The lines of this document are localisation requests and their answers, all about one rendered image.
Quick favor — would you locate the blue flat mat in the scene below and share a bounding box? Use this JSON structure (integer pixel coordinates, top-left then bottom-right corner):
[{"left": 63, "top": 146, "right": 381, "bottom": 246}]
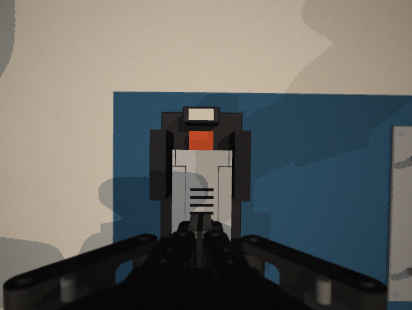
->
[{"left": 113, "top": 92, "right": 412, "bottom": 310}]

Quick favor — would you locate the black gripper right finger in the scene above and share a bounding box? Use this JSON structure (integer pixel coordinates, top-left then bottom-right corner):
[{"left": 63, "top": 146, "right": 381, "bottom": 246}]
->
[{"left": 199, "top": 214, "right": 388, "bottom": 310}]

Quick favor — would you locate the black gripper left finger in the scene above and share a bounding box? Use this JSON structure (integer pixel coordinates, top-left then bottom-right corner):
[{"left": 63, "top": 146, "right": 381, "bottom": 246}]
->
[{"left": 3, "top": 214, "right": 201, "bottom": 310}]

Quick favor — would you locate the grey rectangular cover with black slots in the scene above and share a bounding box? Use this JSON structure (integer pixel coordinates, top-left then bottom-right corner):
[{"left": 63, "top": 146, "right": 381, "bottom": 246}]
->
[{"left": 172, "top": 150, "right": 232, "bottom": 241}]

